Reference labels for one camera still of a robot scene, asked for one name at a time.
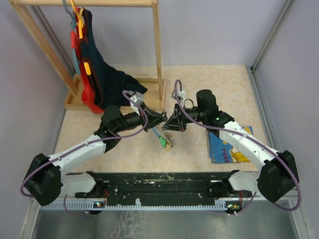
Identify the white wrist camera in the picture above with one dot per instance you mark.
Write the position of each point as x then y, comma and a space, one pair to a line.
137, 100
180, 95

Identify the wooden clothes rack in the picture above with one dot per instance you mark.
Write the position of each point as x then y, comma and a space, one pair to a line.
156, 85

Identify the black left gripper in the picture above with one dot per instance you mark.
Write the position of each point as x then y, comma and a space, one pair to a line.
151, 118

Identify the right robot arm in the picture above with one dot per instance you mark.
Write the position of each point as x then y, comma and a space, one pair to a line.
276, 173

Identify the yellow hanger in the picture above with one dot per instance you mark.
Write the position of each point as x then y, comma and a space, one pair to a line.
79, 25

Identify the green key tag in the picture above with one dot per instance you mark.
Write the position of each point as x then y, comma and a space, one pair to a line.
162, 142

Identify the blue yellow booklet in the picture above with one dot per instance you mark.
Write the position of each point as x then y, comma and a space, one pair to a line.
221, 152

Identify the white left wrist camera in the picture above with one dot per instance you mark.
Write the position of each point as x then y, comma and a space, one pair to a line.
137, 100

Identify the dark navy garment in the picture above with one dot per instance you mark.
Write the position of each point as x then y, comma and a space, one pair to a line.
108, 82

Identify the aluminium corner rail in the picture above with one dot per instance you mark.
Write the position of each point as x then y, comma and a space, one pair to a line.
271, 36

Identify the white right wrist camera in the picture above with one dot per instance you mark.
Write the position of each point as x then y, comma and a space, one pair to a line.
180, 95

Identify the teal hanger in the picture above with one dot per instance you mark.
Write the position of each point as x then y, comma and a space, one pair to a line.
73, 37

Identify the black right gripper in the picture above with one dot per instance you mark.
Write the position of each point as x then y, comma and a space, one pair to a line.
177, 121

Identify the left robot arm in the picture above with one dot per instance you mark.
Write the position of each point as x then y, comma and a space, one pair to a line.
48, 177

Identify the red garment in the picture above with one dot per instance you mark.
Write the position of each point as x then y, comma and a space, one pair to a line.
88, 94

